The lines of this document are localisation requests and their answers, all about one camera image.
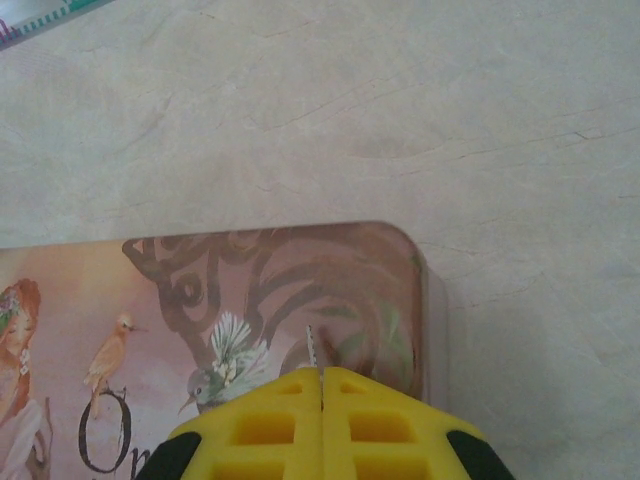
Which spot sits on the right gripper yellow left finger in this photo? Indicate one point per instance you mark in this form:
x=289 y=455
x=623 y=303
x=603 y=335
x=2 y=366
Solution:
x=265 y=425

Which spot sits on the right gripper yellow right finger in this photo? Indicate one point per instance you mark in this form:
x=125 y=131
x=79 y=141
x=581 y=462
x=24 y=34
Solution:
x=385 y=425

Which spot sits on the illustrated pink tin box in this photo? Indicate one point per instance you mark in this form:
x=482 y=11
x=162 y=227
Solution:
x=280 y=290

